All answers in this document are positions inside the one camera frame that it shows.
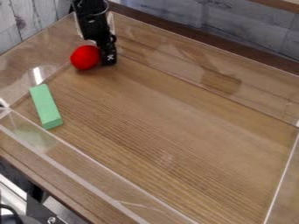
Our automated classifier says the clear acrylic tray wall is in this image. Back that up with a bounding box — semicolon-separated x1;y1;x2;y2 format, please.
0;15;299;224

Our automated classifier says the black metal bracket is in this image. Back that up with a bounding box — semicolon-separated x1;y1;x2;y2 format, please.
25;194;72;224

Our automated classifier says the green rectangular block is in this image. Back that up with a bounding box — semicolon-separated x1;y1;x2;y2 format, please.
29;84;62;130

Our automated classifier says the black cable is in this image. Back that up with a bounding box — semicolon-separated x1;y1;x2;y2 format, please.
0;204;21;224

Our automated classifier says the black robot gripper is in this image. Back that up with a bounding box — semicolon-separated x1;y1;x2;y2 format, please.
72;0;117;66

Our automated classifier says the red strawberry toy fruit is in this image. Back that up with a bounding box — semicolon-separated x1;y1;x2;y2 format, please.
69;45;100;70

